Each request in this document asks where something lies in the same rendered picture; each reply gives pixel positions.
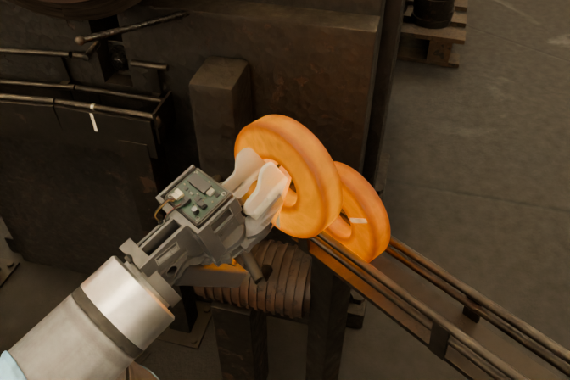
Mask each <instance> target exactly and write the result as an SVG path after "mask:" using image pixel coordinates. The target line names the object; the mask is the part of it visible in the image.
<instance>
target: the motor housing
mask: <svg viewBox="0 0 570 380"><path fill-rule="evenodd" d="M251 251H252V253H253V255H254V257H255V258H256V260H257V262H258V264H259V266H260V269H261V268H262V267H263V265H270V266H271V267H272V270H273V272H272V273H271V275H270V276H269V278H268V280H267V282H266V283H265V285H264V286H258V285H256V284H255V283H254V280H253V278H252V277H251V275H250V273H249V270H248V268H247V266H246V265H245V263H244V261H243V258H242V256H241V255H238V256H237V257H235V258H234V259H235V260H236V261H237V263H238V264H239V265H240V266H241V267H242V268H244V269H245V270H246V271H247V276H246V277H245V278H244V279H243V282H242V283H241V285H240V286H239V287H238V288H219V287H197V286H193V287H194V290H195V293H196V294H197V295H200V296H203V298H204V299H208V300H210V299H212V300H213V301H212V304H211V306H210V308H211V314H212V319H213V324H214V329H215V338H216V343H217V349H218V354H219V359H220V364H221V374H222V379H223V380H266V379H267V377H268V373H269V365H268V345H267V325H266V313H269V312H270V311H271V313H272V314H273V315H277V314H278V313H280V315H281V316H284V317H285V316H286V315H288V316H289V318H292V319H294V318H295V317H298V318H303V317H304V315H305V312H308V313H310V301H311V294H310V277H311V261H312V257H311V256H310V255H308V254H306V253H305V252H304V251H302V250H301V249H300V248H299V246H297V245H296V244H295V245H294V246H292V244H291V243H285V244H283V242H280V241H278V242H276V243H275V241H274V240H271V239H270V240H268V241H267V240H266V238H264V239H262V240H261V241H260V242H259V243H257V244H256V245H255V246H254V247H253V248H252V249H251Z"/></svg>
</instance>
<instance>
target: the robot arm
mask: <svg viewBox="0 0 570 380"><path fill-rule="evenodd" d="M185 176H186V177H185ZM184 177H185V178H184ZM183 178H184V179H183ZM182 179H183V180H182ZM291 179H292V178H291V176H290V175H289V174H288V173H287V171H286V170H285V169H284V168H283V167H282V166H281V165H280V164H278V163H277V162H276V161H274V160H272V159H264V160H263V159H262V158H261V157H260V156H259V155H258V154H257V153H256V152H255V151H254V150H253V149H252V148H244V149H242V150H241V151H240V152H239V153H238V154H237V156H236V161H235V170H234V172H233V173H232V174H231V175H230V176H229V177H228V178H227V179H226V180H225V181H224V182H220V183H218V182H217V181H215V180H214V179H213V178H211V177H210V176H208V175H207V174H206V173H204V172H203V171H202V170H200V169H199V168H195V166H194V165H191V166H190V167H189V168H188V169H186V170H185V171H184V172H183V173H182V174H181V175H180V176H178V177H177V178H176V179H175V180H174V181H173V182H172V183H171V184H170V185H169V186H168V187H167V188H166V189H165V190H163V191H162V192H161V193H160V194H159V195H158V196H157V197H156V199H157V200H158V202H159V203H160V206H159V208H158V209H157V210H156V211H155V212H154V218H155V219H156V220H157V221H158V225H157V226H156V227H155V228H154V229H153V230H152V231H151V232H150V233H149V234H148V235H147V236H146V237H144V238H143V239H142V240H141V241H140V242H139V243H138V244H135V243H134V242H133V241H132V240H131V239H130V238H129V239H128V240H127V241H125V242H124V243H123V244H122V245H121V246H120V247H119V249H120V250H121V251H122V252H123V253H124V254H125V255H126V257H124V258H125V260H126V263H125V264H124V263H123V262H122V261H121V260H120V259H119V258H118V257H117V256H112V257H110V258H109V259H108V260H107V261H106V262H105V263H104V264H103V265H101V266H100V267H99V268H98V269H97V270H96V271H95V272H94V273H93V274H91V276H90V277H89V278H88V279H87V280H86V281H84V282H83V283H82V284H81V285H80V287H78V288H77V289H76V290H75V291H74V292H73V293H71V294H70V295H69V296H68V297H67V298H66V299H65V300H63V301H62V302H61V303H60V304H59V305H58V306H57V307H56V308H55V309H53V310H52V311H51V312H50V313H49V314H48V315H47V316H45V317H44V318H43V319H42V320H41V321H40V322H39V323H38V324H37V325H35V326H34V327H33V328H32V329H31V330H30V331H29V332H28V333H27V334H26V335H25V336H24V337H23V338H22V339H21V340H20V341H19V342H17V343H16V344H15V345H14V346H13V347H12V348H11V349H10V350H8V351H6V350H5V351H3V353H2V354H1V357H0V380H159V379H158V378H157V376H156V375H155V374H154V373H153V372H151V371H150V370H149V369H148V368H146V367H144V366H141V365H138V364H137V363H136V362H135V361H134V360H135V359H136V358H137V357H138V356H139V355H140V354H141V353H142V352H143V351H144V350H145V349H146V348H147V347H148V346H149V345H150V344H151V343H152V342H153V341H154V340H155V339H156V338H157V337H158V336H159V335H160V334H161V333H162V332H163V331H164V330H165V329H166V328H167V327H168V326H169V325H170V324H171V323H172V322H173V321H174V320H175V316H174V315H173V314H172V313H171V312H170V311H169V310H168V309H167V308H168V307H169V306H171V307H172V308H173V307H174V306H175V305H176V304H177V303H178V302H179V301H180V300H181V299H182V298H181V297H180V296H179V295H178V294H177V292H176V291H175V290H174V289H173V288H172V287H171V286H172V285H173V284H175V285H177V286H197V287H219V288H238V287H239V286H240V285H241V283H242V282H243V279H244V278H245V277H246V276H247V271H246V270H245V269H244V268H242V267H241V266H240V265H239V264H238V263H237V261H236V260H235V259H234V258H235V257H237V256H238V255H240V254H241V253H242V252H243V251H245V252H246V253H249V252H250V250H251V249H252V248H253V247H254V246H255V245H256V244H257V243H259V242H260V241H261V240H262V239H264V238H265V237H266V236H267V234H268V233H269V232H270V231H271V229H272V228H273V227H274V225H275V222H276V220H277V217H278V215H279V213H280V211H281V208H282V206H283V200H284V199H285V196H286V194H287V191H288V188H289V185H290V182H291ZM178 182H180V183H178ZM177 183H178V184H177ZM176 184H177V185H176ZM173 187H174V188H173ZM172 188H173V189H172ZM171 189H172V190H171ZM241 205H243V208H242V207H241ZM161 208H163V209H162V210H163V211H164V212H166V216H165V218H164V219H163V220H159V219H157V218H156V214H157V213H158V211H159V210H160V209H161ZM242 210H243V213H245V214H246V215H248V216H247V217H245V216H242V214H241V211H242Z"/></svg>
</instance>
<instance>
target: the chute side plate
mask: <svg viewBox="0 0 570 380"><path fill-rule="evenodd" d="M90 114H93V118H94V120H95V123H96V126H97V129H98V131H95V130H94V127H93V124H92V119H91V116H90ZM0 136H5V137H19V138H28V139H36V140H43V141H51V142H60V143H72V144H77V145H81V146H87V147H92V148H101V149H106V150H111V151H115V152H120V145H119V143H118V140H123V141H128V142H133V143H142V144H147V145H148V151H149V155H150V158H155V159H157V158H158V157H159V154H158V149H157V145H156V142H155V137H154V130H153V126H152V121H151V120H144V119H138V118H131V117H127V116H122V115H112V114H106V113H101V112H95V111H90V110H84V109H74V108H68V107H64V106H58V105H55V106H54V105H51V104H40V103H23V102H14V101H3V100H0Z"/></svg>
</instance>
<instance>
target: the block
mask: <svg viewBox="0 0 570 380"><path fill-rule="evenodd" d="M189 92H190V98H191V104H192V110H193V121H194V126H195V132H196V138H197V144H198V156H199V162H200V168H201V170H202V171H203V172H204V173H206V174H207V175H208V176H210V177H213V176H214V175H220V176H221V177H222V179H223V181H225V180H226V179H227V178H228V177H229V176H230V175H231V174H232V173H233V172H234V170H235V156H234V148H235V142H236V139H237V136H238V134H239V132H240V131H241V130H242V129H243V128H244V127H245V126H247V125H249V124H251V123H252V122H253V116H252V100H251V84H250V68H249V62H248V61H246V60H243V59H231V58H224V57H217V56H210V57H208V58H207V59H206V60H205V61H204V62H203V64H202V65H201V67H200V68H199V69H198V71H197V72H196V74H195V75H194V77H193V78H192V80H190V83H189Z"/></svg>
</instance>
